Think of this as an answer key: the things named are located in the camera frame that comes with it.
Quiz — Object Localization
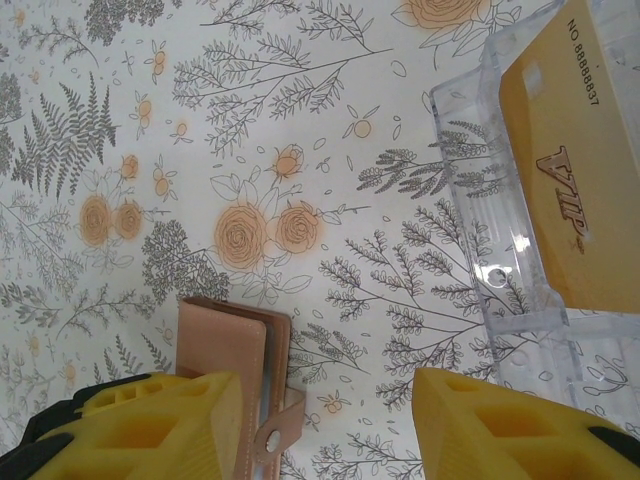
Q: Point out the gold VIP card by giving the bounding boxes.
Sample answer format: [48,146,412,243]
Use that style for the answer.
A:
[498,0,640,317]

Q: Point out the pink leather card holder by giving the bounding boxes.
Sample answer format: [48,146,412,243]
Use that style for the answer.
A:
[175,295,307,480]

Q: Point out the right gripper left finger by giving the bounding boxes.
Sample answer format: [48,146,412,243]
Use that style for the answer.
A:
[19,370,266,480]

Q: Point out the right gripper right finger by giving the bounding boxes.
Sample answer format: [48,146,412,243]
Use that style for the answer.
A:
[416,368,640,480]

